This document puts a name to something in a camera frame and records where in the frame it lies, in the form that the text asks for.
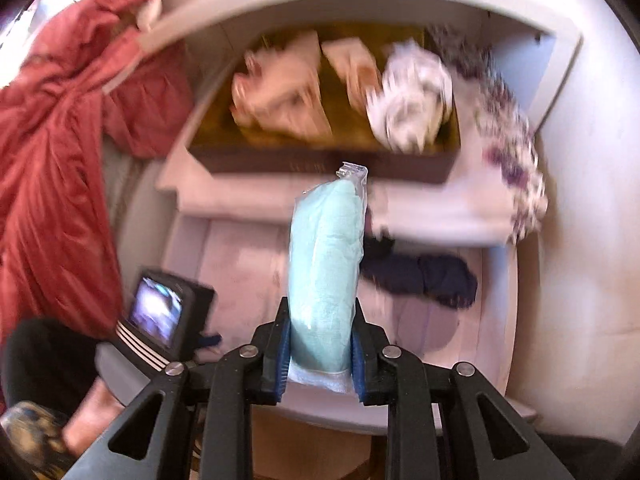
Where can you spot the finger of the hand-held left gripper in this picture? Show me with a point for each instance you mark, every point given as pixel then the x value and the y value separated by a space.
pixel 210 341

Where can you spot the person's left forearm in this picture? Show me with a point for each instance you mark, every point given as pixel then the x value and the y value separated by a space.
pixel 45 360

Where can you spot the light blue packaged cloth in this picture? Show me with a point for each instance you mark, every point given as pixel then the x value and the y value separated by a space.
pixel 325 270

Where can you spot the white printed paper liner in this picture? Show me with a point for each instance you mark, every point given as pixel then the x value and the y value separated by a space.
pixel 235 280

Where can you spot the navy underwear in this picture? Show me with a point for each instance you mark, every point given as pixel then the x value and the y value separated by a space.
pixel 430 277

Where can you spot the white blanket controller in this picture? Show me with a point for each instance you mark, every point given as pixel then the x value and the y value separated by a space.
pixel 150 10

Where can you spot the beige garment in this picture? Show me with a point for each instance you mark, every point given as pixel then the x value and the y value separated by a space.
pixel 350 75
pixel 305 105

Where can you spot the white embroidered floral cloth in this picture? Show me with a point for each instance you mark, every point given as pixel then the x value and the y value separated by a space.
pixel 475 200

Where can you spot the red blanket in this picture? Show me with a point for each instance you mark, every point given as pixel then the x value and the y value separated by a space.
pixel 50 185

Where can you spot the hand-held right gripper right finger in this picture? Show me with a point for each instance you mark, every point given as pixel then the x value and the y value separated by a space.
pixel 359 360

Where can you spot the dark patterned cloth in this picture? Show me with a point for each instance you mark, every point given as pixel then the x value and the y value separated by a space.
pixel 30 430

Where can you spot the lavender cloth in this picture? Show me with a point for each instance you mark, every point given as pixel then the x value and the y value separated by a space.
pixel 430 330

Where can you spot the black cloth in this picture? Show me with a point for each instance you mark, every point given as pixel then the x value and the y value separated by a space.
pixel 380 242

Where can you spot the pink floral cloth bundle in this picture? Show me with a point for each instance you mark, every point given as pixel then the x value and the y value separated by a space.
pixel 262 65
pixel 260 102

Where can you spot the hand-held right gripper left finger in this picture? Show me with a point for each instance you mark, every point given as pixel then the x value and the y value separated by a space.
pixel 282 360

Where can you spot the brown tin box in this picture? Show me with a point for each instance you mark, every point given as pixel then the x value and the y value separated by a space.
pixel 300 160

